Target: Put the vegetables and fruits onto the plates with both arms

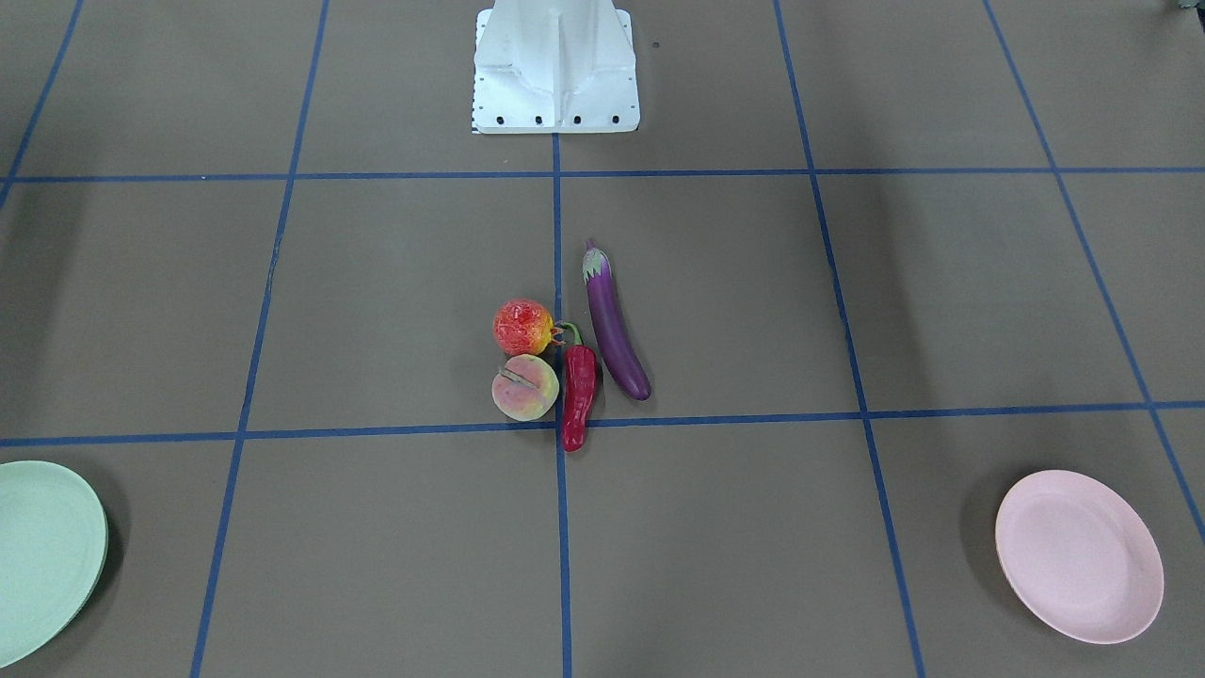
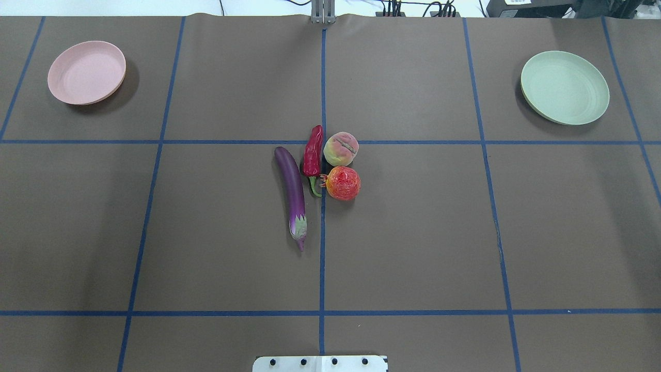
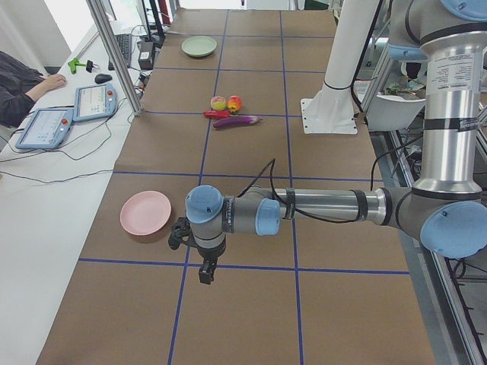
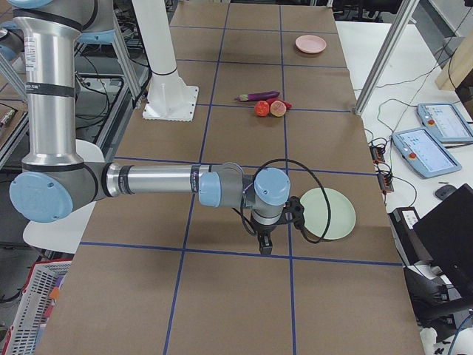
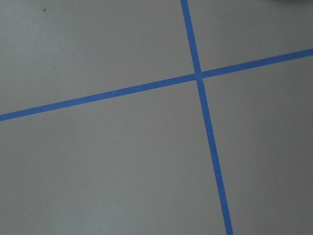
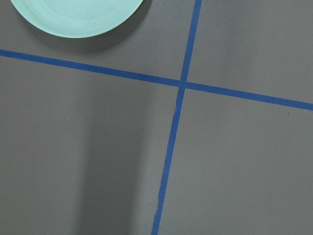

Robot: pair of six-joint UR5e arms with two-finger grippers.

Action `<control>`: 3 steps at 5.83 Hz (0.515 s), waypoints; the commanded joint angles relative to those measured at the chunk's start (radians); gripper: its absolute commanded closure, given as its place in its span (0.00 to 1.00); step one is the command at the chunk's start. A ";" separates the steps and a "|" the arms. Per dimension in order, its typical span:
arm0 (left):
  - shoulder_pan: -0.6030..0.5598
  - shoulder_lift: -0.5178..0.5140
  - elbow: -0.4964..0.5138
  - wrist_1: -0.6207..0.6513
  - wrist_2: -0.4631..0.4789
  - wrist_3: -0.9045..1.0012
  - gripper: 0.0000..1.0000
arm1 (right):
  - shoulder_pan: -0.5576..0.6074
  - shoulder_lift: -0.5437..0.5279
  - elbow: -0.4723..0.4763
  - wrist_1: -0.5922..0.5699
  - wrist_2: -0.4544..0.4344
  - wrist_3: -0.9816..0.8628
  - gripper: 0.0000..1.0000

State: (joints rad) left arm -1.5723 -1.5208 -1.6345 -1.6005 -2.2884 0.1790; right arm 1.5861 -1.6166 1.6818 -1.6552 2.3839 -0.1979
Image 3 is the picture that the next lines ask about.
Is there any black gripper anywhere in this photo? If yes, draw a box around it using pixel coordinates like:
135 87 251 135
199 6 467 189
198 245 226 284

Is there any purple eggplant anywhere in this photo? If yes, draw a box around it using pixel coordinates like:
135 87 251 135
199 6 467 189
213 116 263 129

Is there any red chili pepper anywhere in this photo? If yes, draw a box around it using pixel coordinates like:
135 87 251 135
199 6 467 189
203 109 231 120

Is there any pink peach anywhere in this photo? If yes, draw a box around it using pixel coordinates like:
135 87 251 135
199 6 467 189
210 96 227 111

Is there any red pomegranate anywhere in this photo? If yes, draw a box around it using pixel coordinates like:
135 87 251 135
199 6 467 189
227 95 243 113

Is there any person's dark sleeve forearm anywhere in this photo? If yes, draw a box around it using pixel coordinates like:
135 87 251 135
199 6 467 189
1 52 44 128

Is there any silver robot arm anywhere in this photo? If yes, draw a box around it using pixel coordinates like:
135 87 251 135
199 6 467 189
183 1 486 284

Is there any person's hand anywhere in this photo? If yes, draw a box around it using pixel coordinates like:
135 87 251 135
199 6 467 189
35 74 67 97

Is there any pink plate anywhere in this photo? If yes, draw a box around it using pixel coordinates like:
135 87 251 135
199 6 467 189
119 191 172 236

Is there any far blue teach pendant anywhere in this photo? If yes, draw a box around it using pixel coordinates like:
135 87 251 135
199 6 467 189
73 83 117 122

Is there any blue teach pendant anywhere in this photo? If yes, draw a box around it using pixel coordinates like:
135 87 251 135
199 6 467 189
15 108 74 150
73 83 117 122

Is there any near blue teach pendant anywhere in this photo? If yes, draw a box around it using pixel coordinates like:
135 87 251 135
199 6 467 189
15 108 74 150

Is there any black computer mouse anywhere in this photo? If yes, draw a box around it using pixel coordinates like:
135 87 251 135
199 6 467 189
94 74 113 84

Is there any black power adapter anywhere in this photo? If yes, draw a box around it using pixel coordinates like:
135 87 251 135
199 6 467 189
138 42 155 70

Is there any green plate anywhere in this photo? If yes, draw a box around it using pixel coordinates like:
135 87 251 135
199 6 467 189
181 36 218 58

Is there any black binder clip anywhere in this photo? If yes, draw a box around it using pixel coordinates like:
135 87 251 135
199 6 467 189
85 60 100 73

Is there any white chair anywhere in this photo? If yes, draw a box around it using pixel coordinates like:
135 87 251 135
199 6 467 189
366 94 425 132

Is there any black keyboard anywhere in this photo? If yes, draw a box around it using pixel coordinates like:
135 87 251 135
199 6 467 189
115 33 132 68

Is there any green plastic tool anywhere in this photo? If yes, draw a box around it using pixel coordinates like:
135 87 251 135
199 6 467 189
68 58 86 75

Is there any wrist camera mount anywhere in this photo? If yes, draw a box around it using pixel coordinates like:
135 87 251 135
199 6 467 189
168 217 193 250

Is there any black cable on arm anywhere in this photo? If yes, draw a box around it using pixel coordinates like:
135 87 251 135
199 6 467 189
237 157 415 224

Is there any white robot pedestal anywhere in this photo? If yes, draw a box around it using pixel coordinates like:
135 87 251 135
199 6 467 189
301 0 381 135

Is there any aluminium frame post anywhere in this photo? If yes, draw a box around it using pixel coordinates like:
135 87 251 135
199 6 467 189
86 0 142 116

